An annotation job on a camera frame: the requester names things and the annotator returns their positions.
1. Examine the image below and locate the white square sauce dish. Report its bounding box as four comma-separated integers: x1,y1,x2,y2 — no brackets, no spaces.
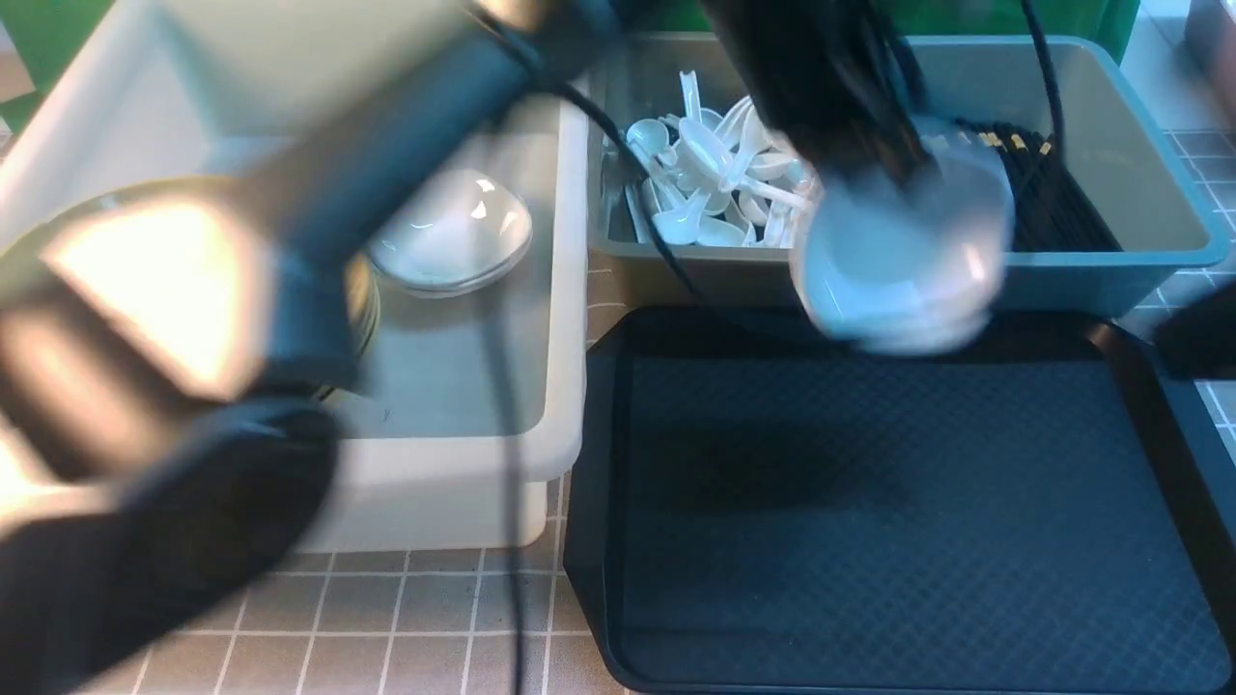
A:
789,116,1016,356

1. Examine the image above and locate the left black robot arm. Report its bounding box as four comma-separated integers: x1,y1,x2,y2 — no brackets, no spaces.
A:
2,1,661,694

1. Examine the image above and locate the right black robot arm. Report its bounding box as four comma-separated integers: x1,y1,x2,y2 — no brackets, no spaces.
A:
1152,282,1236,381

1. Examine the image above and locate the large white plastic tub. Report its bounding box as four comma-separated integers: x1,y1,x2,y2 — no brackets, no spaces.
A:
2,1,591,552

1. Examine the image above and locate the grey plastic spoon bin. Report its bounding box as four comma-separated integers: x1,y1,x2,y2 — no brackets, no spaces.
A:
587,32,798,307

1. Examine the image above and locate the stack of white sauce dishes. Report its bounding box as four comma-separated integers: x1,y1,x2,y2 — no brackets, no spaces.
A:
367,168,534,296

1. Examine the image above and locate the pile of white spoons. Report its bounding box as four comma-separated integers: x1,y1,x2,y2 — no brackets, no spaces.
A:
623,70,823,249

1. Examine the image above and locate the black plastic serving tray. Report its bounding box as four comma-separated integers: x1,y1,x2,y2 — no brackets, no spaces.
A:
564,307,1234,694

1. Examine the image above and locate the pile of black chopsticks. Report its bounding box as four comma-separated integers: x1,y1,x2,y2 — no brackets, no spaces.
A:
954,117,1122,254

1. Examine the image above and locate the blue plastic chopstick bin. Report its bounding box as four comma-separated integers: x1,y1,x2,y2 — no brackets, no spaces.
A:
910,36,1229,318

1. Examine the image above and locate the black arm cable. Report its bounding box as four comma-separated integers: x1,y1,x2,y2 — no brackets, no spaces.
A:
483,28,716,695

